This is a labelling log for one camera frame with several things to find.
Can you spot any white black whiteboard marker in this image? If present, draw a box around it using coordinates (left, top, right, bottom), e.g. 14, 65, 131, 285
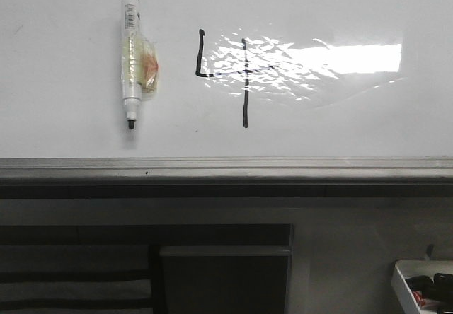
121, 0, 159, 130

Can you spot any white whiteboard with aluminium frame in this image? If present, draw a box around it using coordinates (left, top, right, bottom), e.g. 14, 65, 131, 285
1, 0, 452, 185

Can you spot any dark slatted rack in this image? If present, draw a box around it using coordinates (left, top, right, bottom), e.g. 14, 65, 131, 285
1, 226, 168, 313

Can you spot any white tray of markers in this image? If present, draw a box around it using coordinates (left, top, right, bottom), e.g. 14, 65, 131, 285
391, 260, 452, 313

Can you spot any dark grey panel box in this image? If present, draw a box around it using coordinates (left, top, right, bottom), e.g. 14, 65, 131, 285
161, 223, 293, 313

